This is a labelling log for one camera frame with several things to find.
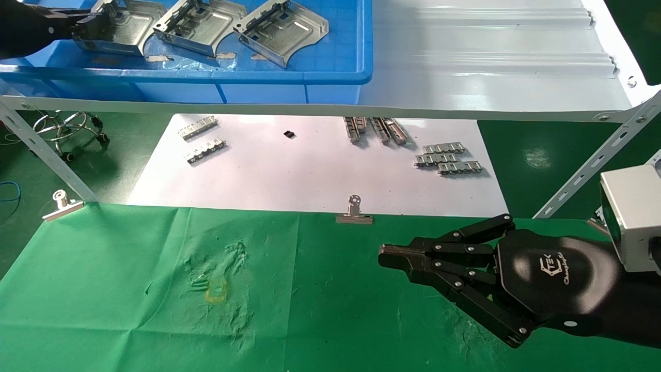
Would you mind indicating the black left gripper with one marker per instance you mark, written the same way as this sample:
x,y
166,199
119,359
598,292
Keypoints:
x,y
23,31

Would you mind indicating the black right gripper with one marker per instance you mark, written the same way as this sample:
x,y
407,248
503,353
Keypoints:
x,y
552,279

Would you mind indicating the silver sheet metal bracket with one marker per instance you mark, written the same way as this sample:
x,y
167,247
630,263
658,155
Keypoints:
x,y
284,33
131,31
204,28

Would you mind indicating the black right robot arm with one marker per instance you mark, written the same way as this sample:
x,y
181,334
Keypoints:
x,y
638,305

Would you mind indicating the chrome stool base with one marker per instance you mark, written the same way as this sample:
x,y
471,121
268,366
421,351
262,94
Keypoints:
x,y
67,129

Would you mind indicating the small toothed metal strip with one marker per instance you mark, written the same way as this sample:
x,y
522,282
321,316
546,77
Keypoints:
x,y
205,151
197,127
443,149
436,159
459,168

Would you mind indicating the silver binder clip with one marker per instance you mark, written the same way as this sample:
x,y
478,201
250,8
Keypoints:
x,y
62,206
354,216

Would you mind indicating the perforated grey metal strut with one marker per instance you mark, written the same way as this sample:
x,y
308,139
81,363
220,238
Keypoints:
x,y
594,160
46,155

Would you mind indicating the white paper sheet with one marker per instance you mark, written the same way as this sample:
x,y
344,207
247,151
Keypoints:
x,y
289,175

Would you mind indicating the blue plastic bin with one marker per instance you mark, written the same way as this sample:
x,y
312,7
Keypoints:
x,y
335,51

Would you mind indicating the green cloth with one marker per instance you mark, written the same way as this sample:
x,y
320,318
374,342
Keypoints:
x,y
206,310

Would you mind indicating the short metal rail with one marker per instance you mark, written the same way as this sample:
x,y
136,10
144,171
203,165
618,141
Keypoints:
x,y
362,124
396,130
381,130
352,130

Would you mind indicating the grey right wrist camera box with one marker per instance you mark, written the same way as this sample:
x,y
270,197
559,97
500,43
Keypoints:
x,y
635,217

